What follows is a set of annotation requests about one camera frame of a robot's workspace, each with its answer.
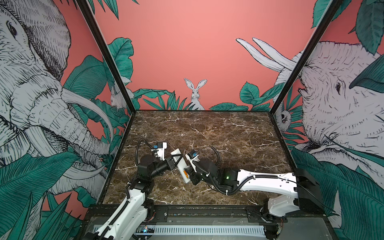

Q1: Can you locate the black mounting rail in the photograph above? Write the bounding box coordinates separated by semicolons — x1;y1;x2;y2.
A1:
150;205;288;225

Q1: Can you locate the black frame post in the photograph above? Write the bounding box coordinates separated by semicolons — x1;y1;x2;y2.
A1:
74;0;136;114
269;0;344;115

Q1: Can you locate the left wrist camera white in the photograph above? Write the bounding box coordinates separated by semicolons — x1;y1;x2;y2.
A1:
152;142;168;161

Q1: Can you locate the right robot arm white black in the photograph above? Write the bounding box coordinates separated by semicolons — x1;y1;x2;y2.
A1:
182;159;325;217

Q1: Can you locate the right black frame post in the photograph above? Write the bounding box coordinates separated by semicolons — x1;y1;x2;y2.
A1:
269;0;344;115

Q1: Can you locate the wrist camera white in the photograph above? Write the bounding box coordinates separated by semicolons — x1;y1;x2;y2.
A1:
186;150;200;172
152;142;168;161

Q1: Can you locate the left black frame post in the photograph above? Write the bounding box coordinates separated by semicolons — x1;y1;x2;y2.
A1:
74;0;136;114

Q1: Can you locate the white remote control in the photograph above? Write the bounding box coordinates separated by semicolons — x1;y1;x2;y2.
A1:
171;149;191;184

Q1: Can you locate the white slotted cable duct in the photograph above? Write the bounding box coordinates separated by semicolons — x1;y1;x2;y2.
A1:
135;225;266;237

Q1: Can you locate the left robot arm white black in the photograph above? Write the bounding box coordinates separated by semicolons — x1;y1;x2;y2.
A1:
82;153;183;240

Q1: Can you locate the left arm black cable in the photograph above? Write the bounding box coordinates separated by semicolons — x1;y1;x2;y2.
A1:
134;138;154;166

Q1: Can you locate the small circuit board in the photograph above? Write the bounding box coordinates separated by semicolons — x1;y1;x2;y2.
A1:
136;225;156;235

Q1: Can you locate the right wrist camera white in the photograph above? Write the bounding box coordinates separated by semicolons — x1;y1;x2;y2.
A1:
186;150;200;172

